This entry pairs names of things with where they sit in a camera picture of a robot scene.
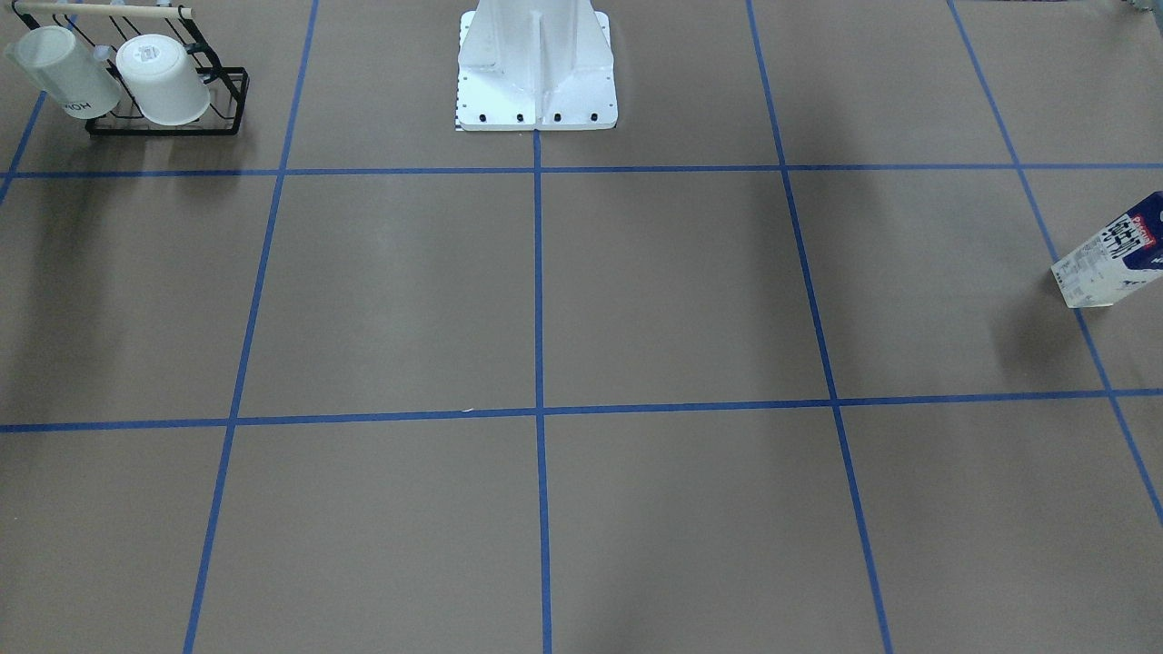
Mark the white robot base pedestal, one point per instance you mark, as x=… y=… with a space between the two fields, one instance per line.
x=535 y=65

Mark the blue white milk carton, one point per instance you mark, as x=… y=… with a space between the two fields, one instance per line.
x=1124 y=255

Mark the white cup on rack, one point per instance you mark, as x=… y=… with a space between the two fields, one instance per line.
x=163 y=80
x=55 y=61

